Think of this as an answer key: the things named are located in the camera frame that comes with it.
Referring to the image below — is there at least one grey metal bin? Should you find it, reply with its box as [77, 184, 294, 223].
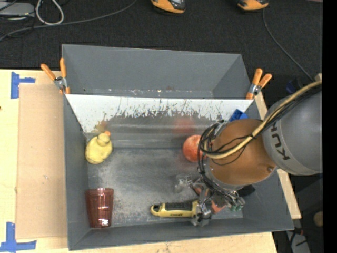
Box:
[62, 44, 295, 251]

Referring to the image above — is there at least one person's foot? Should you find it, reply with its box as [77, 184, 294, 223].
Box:
[149, 0, 186, 14]
[222, 0, 270, 12]

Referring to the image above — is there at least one yellow rubber duck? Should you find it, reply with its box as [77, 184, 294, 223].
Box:
[84, 131, 114, 165]

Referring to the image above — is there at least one blue block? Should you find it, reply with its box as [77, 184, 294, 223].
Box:
[228, 109, 249, 123]

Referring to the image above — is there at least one clear red plastic cup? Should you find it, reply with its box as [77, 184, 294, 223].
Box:
[84, 188, 115, 229]

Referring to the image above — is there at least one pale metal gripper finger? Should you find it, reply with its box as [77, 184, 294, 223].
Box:
[174, 174, 204, 193]
[191, 206, 213, 227]

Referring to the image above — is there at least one brown cardboard board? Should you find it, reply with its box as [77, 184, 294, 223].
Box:
[15, 83, 68, 241]

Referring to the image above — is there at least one red apple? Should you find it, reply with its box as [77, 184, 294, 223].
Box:
[182, 134, 205, 163]

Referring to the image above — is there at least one yellow and black hand tool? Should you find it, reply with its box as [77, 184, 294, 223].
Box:
[150, 200, 200, 219]

